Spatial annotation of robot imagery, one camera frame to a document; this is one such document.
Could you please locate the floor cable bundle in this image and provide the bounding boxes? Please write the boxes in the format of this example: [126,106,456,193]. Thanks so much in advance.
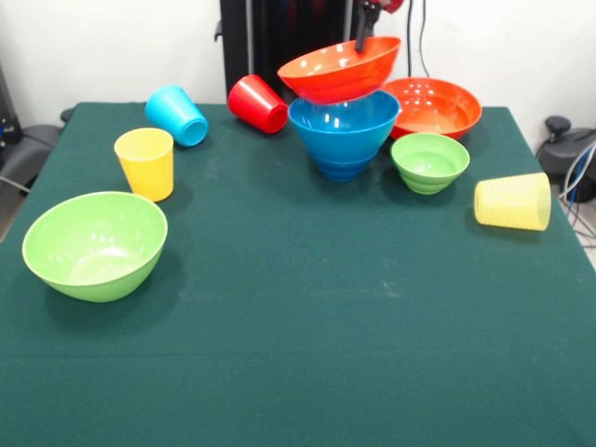
[558,139,596,246]

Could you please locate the translucent yellow cup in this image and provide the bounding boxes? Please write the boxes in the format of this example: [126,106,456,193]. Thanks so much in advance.
[473,171,552,233]

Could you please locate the small dark blue bowl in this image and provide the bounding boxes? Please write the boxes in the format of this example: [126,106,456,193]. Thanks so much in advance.
[318,156,374,183]

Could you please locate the black chair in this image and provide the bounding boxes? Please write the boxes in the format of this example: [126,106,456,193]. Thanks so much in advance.
[0,107,75,195]

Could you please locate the small green bowl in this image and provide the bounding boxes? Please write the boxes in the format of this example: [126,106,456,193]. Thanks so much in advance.
[389,132,471,196]

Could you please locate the opaque yellow cup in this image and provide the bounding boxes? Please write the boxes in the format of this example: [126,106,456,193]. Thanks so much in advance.
[114,128,176,204]

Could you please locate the dark green tablecloth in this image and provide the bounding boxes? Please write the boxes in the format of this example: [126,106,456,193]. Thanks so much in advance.
[0,101,596,447]

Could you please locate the light blue cup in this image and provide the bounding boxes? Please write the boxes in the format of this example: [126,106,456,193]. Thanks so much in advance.
[143,84,210,148]

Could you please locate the black wall cable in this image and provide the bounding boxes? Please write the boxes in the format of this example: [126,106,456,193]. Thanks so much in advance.
[401,0,432,80]

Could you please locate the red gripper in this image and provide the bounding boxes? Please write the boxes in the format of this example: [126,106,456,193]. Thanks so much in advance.
[356,0,404,52]

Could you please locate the red cup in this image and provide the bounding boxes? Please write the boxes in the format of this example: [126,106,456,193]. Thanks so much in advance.
[227,74,290,135]

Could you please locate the large light blue bowl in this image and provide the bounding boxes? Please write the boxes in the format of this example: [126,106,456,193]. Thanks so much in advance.
[287,89,401,168]

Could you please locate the orange bowl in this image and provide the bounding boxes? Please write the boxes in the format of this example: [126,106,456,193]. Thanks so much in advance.
[384,77,483,141]
[277,35,402,106]

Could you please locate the large green bowl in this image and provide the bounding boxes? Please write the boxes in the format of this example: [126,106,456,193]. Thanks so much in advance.
[21,191,169,304]

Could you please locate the black chair base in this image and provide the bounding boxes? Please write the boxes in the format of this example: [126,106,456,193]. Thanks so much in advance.
[535,115,596,204]

